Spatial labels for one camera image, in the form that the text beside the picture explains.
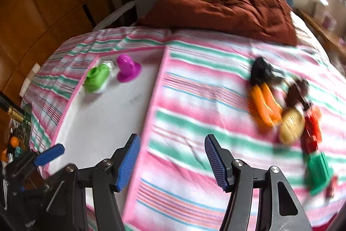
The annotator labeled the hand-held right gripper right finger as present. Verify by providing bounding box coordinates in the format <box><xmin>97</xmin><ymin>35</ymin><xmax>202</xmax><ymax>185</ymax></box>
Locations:
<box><xmin>205</xmin><ymin>134</ymin><xmax>311</xmax><ymax>231</ymax></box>

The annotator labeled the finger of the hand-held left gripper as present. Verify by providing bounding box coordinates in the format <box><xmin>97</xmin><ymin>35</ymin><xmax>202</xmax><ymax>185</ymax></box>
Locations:
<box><xmin>8</xmin><ymin>144</ymin><xmax>65</xmax><ymax>178</ymax></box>

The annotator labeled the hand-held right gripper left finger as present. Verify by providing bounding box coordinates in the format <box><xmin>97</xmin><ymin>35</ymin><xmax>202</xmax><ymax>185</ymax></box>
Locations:
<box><xmin>35</xmin><ymin>134</ymin><xmax>141</xmax><ymax>231</ymax></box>

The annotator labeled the orange plastic piece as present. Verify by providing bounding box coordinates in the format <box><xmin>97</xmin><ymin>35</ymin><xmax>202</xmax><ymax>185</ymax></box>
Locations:
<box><xmin>248</xmin><ymin>83</ymin><xmax>283</xmax><ymax>129</ymax></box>

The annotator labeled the yellow oval toy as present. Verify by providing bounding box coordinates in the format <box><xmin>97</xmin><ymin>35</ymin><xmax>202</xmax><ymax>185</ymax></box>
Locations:
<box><xmin>278</xmin><ymin>108</ymin><xmax>305</xmax><ymax>145</ymax></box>

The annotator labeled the green and white round toy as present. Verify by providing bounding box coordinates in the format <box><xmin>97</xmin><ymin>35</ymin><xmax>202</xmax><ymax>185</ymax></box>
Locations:
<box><xmin>84</xmin><ymin>60</ymin><xmax>115</xmax><ymax>94</ymax></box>

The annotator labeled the purple plastic toy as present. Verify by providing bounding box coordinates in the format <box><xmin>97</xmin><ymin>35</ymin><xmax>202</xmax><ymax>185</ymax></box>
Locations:
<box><xmin>116</xmin><ymin>54</ymin><xmax>142</xmax><ymax>83</ymax></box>

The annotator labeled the red can toy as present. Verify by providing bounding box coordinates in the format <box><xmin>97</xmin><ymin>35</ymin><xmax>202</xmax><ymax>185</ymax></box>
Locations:
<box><xmin>301</xmin><ymin>119</ymin><xmax>323</xmax><ymax>154</ymax></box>

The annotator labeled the black and grey cylinder toy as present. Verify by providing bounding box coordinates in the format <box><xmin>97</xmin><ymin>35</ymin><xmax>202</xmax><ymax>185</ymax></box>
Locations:
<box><xmin>250</xmin><ymin>57</ymin><xmax>284</xmax><ymax>87</ymax></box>

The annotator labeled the teal green plastic toy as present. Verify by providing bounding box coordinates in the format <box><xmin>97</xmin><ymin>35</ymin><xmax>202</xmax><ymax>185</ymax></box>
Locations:
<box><xmin>304</xmin><ymin>152</ymin><xmax>334</xmax><ymax>196</ymax></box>

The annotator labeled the brown flower-shaped mould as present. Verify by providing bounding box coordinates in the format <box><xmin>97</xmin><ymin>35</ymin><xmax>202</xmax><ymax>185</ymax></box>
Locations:
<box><xmin>284</xmin><ymin>79</ymin><xmax>310</xmax><ymax>110</ymax></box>

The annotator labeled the small red flower toy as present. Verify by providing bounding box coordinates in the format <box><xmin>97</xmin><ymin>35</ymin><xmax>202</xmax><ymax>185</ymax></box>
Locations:
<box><xmin>326</xmin><ymin>175</ymin><xmax>338</xmax><ymax>199</ymax></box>

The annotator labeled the clutter of small items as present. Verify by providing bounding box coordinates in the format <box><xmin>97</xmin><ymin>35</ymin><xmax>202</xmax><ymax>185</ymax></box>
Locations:
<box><xmin>0</xmin><ymin>117</ymin><xmax>33</xmax><ymax>164</ymax></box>

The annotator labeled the white sheet with pink border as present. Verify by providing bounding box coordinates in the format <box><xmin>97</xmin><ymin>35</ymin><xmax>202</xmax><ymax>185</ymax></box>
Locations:
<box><xmin>49</xmin><ymin>50</ymin><xmax>165</xmax><ymax>221</ymax></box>

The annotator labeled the black and gold pen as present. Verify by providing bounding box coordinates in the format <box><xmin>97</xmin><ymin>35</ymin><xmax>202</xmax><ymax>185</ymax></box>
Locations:
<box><xmin>0</xmin><ymin>92</ymin><xmax>27</xmax><ymax>123</ymax></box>

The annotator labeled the pink green striped blanket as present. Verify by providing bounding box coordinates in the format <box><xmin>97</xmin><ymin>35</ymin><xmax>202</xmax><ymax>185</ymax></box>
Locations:
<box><xmin>22</xmin><ymin>27</ymin><xmax>344</xmax><ymax>231</ymax></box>

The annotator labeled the wooden wardrobe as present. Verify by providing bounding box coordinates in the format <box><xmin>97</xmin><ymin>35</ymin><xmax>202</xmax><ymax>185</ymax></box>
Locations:
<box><xmin>0</xmin><ymin>0</ymin><xmax>119</xmax><ymax>139</ymax></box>

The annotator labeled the brown quilt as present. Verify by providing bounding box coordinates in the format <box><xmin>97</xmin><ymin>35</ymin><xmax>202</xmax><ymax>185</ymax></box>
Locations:
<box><xmin>135</xmin><ymin>0</ymin><xmax>298</xmax><ymax>46</ymax></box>

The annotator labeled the wooden desk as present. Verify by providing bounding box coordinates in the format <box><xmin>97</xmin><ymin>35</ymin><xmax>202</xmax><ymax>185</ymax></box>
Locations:
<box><xmin>296</xmin><ymin>8</ymin><xmax>346</xmax><ymax>58</ymax></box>

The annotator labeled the purple box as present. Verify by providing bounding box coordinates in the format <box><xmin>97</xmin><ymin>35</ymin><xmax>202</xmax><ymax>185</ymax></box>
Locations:
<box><xmin>323</xmin><ymin>13</ymin><xmax>337</xmax><ymax>30</ymax></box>

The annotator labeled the white box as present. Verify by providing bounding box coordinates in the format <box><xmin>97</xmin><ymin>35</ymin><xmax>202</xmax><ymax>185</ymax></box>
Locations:
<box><xmin>314</xmin><ymin>0</ymin><xmax>329</xmax><ymax>15</ymax></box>

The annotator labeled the white bed rail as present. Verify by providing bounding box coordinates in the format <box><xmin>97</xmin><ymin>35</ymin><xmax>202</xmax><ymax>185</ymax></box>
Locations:
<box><xmin>93</xmin><ymin>1</ymin><xmax>136</xmax><ymax>31</ymax></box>

